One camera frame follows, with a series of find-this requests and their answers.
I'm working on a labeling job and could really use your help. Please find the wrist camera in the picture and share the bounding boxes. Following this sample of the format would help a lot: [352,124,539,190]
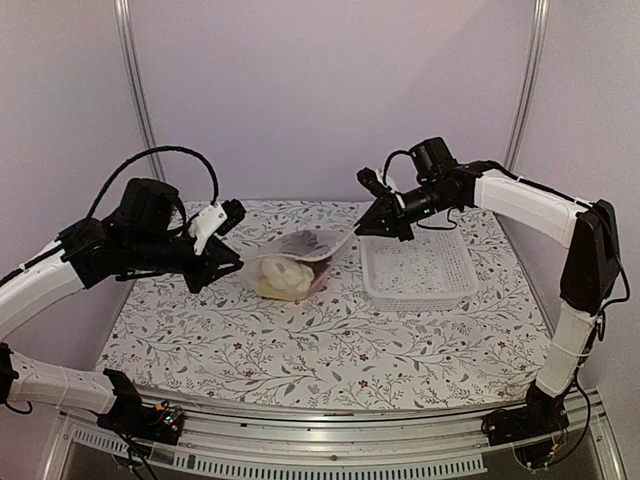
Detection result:
[187,199,246,256]
[356,167,406,210]

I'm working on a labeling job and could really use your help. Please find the white toy cauliflower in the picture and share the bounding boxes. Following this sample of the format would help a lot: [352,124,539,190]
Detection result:
[258,257,314,293]

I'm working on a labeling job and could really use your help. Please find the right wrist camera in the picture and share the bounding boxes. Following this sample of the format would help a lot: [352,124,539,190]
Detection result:
[356,167,406,210]

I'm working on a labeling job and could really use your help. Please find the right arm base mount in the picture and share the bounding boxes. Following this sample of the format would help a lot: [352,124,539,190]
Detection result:
[481,384,569,469]

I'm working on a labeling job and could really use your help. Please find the right aluminium frame post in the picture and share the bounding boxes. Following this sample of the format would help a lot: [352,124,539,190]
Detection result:
[504,0,550,171]

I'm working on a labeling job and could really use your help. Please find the left aluminium frame post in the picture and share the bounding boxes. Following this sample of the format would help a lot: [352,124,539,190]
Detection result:
[113,0,156,149]

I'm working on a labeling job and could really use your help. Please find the floral table mat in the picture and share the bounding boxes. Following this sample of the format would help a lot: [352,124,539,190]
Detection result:
[98,210,549,410]

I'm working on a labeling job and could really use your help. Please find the aluminium frame post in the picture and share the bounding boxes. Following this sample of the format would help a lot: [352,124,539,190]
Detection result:
[113,0,156,149]
[504,0,550,171]

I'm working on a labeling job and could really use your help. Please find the white plastic basket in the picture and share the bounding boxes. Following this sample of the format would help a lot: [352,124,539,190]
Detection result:
[360,230,479,312]

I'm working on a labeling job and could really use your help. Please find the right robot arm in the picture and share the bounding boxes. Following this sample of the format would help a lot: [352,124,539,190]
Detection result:
[355,137,623,436]

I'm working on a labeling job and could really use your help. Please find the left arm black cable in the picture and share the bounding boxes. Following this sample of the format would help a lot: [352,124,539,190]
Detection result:
[84,145,222,221]

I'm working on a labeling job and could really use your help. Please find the dark red toy grapes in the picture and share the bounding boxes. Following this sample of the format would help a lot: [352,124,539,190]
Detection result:
[276,230,332,259]

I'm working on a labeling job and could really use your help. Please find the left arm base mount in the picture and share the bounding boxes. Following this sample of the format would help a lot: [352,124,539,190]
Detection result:
[96,369,185,446]

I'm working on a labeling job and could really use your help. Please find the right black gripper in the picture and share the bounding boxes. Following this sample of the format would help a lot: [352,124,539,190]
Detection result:
[353,180,456,241]

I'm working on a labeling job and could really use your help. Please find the clear zip top bag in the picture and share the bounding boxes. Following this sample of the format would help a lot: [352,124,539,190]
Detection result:
[241,229,355,302]

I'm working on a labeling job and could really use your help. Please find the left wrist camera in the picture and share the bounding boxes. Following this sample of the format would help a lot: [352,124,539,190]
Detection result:
[187,199,246,256]

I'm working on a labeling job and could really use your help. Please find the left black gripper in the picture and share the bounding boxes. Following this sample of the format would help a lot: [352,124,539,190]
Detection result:
[127,230,244,292]

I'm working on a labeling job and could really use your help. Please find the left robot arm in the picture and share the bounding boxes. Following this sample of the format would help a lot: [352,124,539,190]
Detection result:
[1,178,246,434]

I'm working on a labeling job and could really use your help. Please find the red toy bell pepper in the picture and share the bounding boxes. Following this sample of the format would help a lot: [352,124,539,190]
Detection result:
[311,263,331,290]

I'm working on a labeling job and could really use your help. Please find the front aluminium rail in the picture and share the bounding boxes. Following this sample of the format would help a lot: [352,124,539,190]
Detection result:
[43,389,629,479]

